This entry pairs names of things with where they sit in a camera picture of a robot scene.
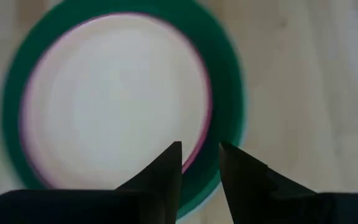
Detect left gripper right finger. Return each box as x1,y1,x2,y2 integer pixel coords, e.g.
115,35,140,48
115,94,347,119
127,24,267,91
218,141,358,224

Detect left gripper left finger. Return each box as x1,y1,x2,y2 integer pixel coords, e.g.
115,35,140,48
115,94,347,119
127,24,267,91
0,141,183,224

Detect beige plastic plate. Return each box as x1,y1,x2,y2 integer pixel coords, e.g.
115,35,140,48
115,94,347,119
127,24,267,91
19,12,213,190

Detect large dark green plate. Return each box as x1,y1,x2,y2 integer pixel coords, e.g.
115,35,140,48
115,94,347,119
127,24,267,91
0,0,247,220

